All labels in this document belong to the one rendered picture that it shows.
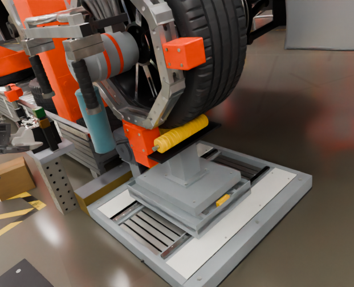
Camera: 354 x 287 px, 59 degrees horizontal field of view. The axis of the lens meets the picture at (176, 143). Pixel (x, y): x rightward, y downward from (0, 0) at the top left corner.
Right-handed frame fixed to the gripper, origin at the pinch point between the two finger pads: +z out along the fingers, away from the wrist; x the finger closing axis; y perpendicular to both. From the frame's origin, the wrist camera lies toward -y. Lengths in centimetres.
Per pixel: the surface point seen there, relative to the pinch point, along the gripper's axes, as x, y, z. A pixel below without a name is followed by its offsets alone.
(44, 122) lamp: 44.3, 0.0, 21.6
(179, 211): -5, -31, 61
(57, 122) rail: 98, -8, 55
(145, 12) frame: -19.4, 40.0, 19.1
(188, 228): -13, -35, 58
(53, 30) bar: 1.3, 32.9, 3.6
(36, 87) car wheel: 158, 10, 66
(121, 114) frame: 10.7, 8.6, 37.0
